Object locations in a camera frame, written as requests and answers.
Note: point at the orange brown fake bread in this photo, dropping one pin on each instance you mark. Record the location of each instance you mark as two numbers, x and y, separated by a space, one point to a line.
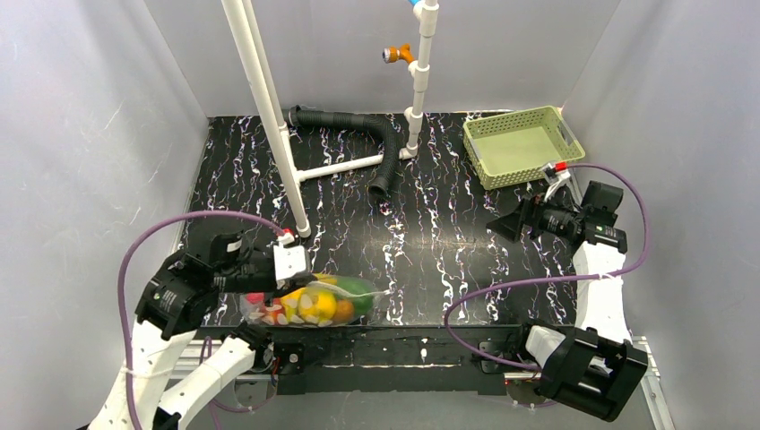
344 312

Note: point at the white PVC pipe frame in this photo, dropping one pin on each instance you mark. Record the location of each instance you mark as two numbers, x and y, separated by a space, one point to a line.
245 31

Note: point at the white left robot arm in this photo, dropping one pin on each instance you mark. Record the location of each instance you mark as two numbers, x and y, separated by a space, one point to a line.
170 312

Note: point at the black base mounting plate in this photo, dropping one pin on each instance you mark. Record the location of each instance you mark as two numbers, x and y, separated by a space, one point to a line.
400 358

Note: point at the red fake fruit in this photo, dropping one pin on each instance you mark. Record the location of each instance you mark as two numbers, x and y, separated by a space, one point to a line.
256 309

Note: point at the green fake pepper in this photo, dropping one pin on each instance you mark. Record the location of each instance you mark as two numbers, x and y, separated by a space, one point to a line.
358 291

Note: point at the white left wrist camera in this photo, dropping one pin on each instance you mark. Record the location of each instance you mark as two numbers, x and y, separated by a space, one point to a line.
290 260

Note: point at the clear zip top bag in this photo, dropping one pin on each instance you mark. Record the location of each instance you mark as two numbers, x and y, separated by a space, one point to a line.
377 295

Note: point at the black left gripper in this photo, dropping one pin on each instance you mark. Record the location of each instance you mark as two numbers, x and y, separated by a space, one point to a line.
261 270

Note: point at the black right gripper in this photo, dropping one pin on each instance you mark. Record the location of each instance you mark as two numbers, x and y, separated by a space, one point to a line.
528 214

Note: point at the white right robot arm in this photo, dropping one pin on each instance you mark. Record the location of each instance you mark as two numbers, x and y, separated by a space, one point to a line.
595 366

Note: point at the orange spigot valve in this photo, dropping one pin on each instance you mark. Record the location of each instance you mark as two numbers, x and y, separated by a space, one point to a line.
394 54

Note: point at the yellow fake lemon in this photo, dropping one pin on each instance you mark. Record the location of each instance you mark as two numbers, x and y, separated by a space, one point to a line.
316 306

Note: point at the yellow fake banana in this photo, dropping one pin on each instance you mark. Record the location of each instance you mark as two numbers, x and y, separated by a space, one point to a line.
290 301

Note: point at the pale green perforated basket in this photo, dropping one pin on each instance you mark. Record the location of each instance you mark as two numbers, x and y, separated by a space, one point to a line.
511 148

